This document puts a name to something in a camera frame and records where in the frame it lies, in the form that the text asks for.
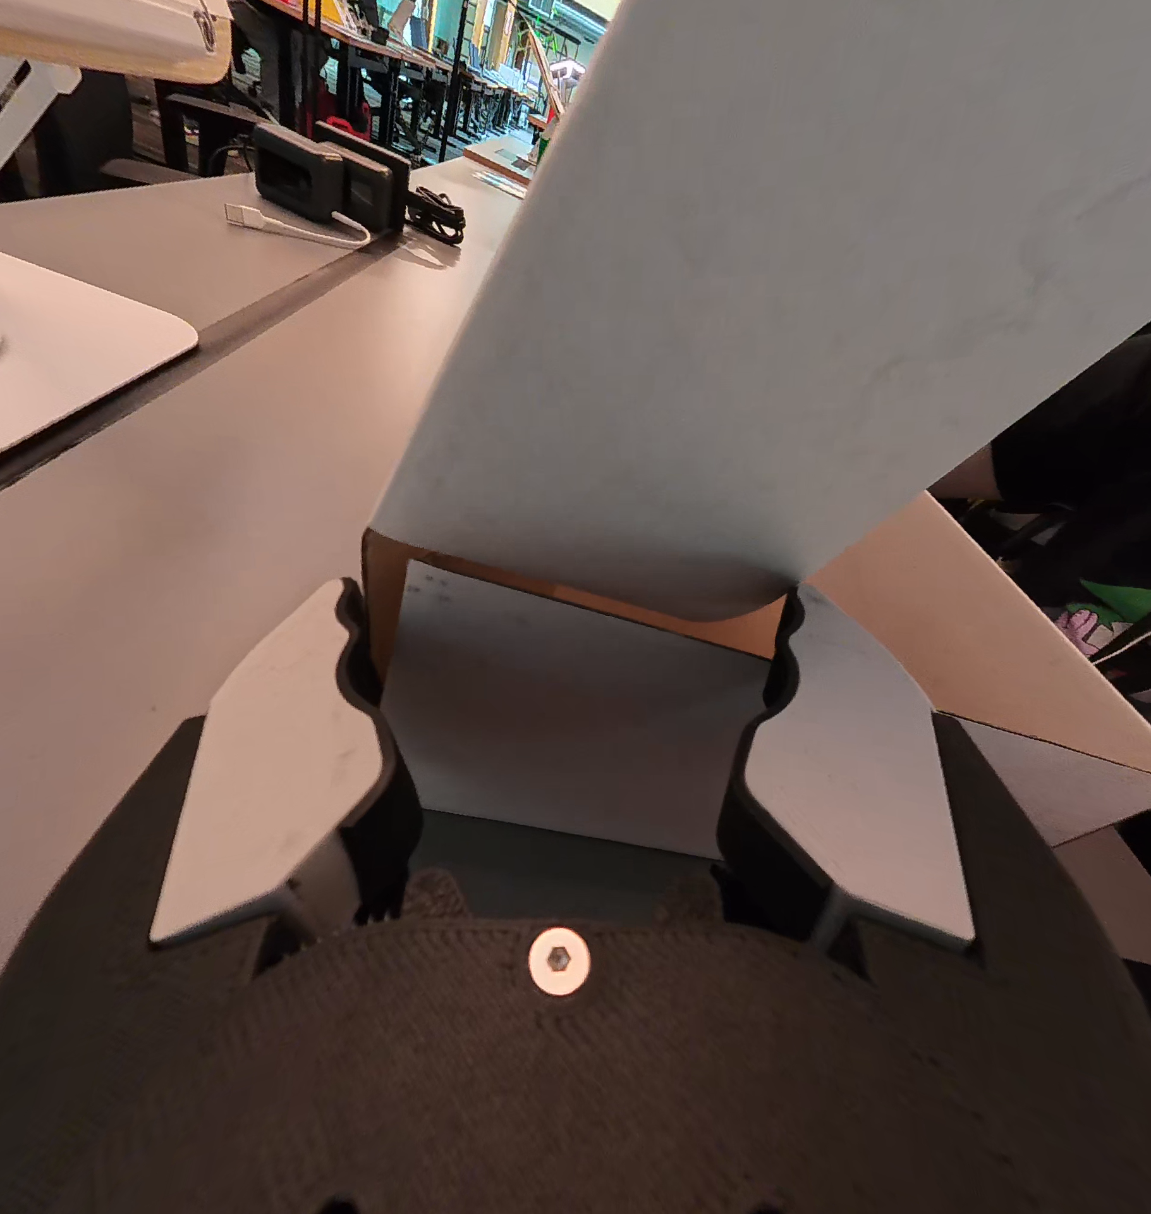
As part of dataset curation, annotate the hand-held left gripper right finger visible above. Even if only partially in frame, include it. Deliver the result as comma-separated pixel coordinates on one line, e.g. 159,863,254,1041
714,584,976,947

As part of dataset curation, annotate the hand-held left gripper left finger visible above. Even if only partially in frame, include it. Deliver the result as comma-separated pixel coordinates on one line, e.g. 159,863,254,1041
148,576,425,947

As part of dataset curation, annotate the white cardboard mailer box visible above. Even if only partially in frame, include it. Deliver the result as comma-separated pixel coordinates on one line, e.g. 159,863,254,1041
361,0,1151,859

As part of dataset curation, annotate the person's right forearm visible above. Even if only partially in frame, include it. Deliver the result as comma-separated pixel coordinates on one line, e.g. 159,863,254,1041
927,440,1007,505

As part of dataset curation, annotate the person's printed black shirt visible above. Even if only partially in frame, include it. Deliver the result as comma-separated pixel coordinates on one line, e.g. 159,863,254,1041
989,323,1151,707

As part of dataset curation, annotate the white monitor stand base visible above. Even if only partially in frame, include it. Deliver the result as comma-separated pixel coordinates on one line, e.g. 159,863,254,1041
0,0,235,473

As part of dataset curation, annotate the black battery charger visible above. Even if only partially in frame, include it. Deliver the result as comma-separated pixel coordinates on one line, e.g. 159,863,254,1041
314,121,412,236
253,123,353,226

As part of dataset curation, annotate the row of office desks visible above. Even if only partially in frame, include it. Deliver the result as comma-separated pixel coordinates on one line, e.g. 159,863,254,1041
234,0,557,167

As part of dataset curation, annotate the white charging cable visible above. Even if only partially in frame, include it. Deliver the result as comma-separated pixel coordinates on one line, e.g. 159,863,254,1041
221,202,375,253

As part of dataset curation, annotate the black cable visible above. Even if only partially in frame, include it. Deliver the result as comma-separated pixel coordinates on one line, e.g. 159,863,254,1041
402,184,468,248

